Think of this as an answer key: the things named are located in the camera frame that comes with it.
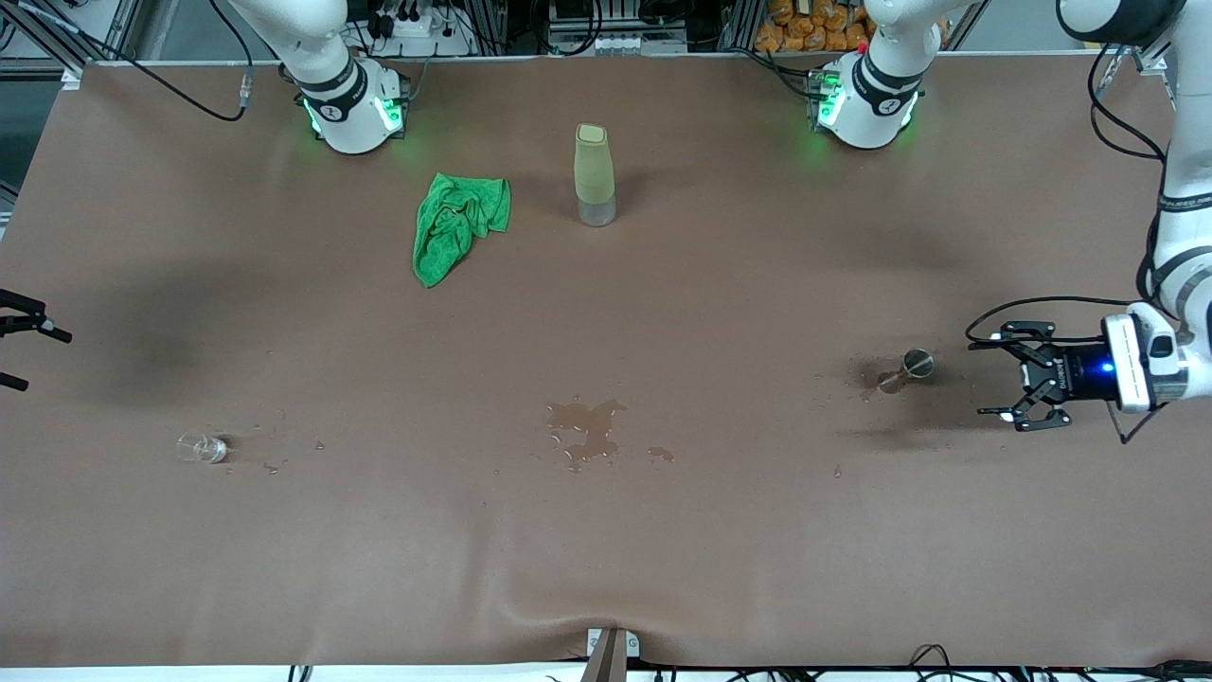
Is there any black floor cable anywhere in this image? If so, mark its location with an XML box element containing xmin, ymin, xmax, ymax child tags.
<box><xmin>907</xmin><ymin>642</ymin><xmax>1212</xmax><ymax>682</ymax></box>

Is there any orange snack bags pile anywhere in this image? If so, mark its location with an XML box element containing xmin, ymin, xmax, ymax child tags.
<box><xmin>755</xmin><ymin>0</ymin><xmax>877</xmax><ymax>54</ymax></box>

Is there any green cloth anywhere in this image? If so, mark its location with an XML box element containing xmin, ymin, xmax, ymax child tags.
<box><xmin>413</xmin><ymin>172</ymin><xmax>512</xmax><ymax>289</ymax></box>

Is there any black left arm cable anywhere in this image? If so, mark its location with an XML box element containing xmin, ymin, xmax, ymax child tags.
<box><xmin>966</xmin><ymin>43</ymin><xmax>1175</xmax><ymax>444</ymax></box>

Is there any yellow-green tall bottle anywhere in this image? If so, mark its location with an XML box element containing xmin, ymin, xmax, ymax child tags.
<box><xmin>574</xmin><ymin>123</ymin><xmax>617</xmax><ymax>228</ymax></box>

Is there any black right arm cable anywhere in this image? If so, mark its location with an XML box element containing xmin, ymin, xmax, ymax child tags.
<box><xmin>0</xmin><ymin>0</ymin><xmax>257</xmax><ymax>123</ymax></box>

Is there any metal double jigger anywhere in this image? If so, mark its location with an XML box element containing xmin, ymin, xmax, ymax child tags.
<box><xmin>876</xmin><ymin>349</ymin><xmax>936</xmax><ymax>395</ymax></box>

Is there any white power strip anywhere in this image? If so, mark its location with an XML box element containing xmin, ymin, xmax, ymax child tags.
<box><xmin>365</xmin><ymin>0</ymin><xmax>470</xmax><ymax>56</ymax></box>

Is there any large brown liquid puddle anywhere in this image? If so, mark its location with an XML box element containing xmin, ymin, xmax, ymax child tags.
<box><xmin>546</xmin><ymin>398</ymin><xmax>628</xmax><ymax>473</ymax></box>

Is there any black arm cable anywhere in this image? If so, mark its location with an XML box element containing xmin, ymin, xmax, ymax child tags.
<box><xmin>0</xmin><ymin>0</ymin><xmax>257</xmax><ymax>123</ymax></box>
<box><xmin>966</xmin><ymin>43</ymin><xmax>1175</xmax><ymax>444</ymax></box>

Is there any metal table edge bracket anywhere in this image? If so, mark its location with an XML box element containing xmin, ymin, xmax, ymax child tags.
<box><xmin>582</xmin><ymin>627</ymin><xmax>642</xmax><ymax>682</ymax></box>

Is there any brown table cover sheet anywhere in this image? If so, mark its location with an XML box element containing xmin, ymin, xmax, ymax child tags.
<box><xmin>0</xmin><ymin>52</ymin><xmax>1212</xmax><ymax>670</ymax></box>

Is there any grey equipment box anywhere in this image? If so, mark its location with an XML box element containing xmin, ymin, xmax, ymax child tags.
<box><xmin>547</xmin><ymin>0</ymin><xmax>689</xmax><ymax>56</ymax></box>

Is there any clear glass cup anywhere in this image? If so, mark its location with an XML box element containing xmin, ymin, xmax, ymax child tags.
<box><xmin>176</xmin><ymin>433</ymin><xmax>229</xmax><ymax>466</ymax></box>

